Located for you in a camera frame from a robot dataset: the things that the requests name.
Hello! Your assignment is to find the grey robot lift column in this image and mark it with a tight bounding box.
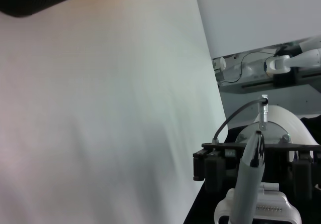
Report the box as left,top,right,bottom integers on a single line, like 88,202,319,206
218,72,321,94

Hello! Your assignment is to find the grey and white pen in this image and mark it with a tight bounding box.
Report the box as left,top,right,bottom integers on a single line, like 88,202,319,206
229,130,266,224

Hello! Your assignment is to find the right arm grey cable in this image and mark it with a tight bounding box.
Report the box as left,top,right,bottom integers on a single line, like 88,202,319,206
212,97,266,144

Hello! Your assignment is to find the white humanoid robot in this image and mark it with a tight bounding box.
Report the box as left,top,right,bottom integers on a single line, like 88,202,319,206
212,35,321,86

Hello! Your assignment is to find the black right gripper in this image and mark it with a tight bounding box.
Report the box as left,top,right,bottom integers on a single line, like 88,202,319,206
193,142,321,201

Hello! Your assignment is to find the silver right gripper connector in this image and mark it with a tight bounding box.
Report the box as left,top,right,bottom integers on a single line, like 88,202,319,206
259,94,269,124

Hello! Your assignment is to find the black robot torso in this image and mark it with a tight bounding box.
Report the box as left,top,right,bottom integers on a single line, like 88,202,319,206
183,117,321,224

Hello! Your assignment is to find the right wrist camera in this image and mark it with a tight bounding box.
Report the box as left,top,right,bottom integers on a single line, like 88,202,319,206
214,182,301,224

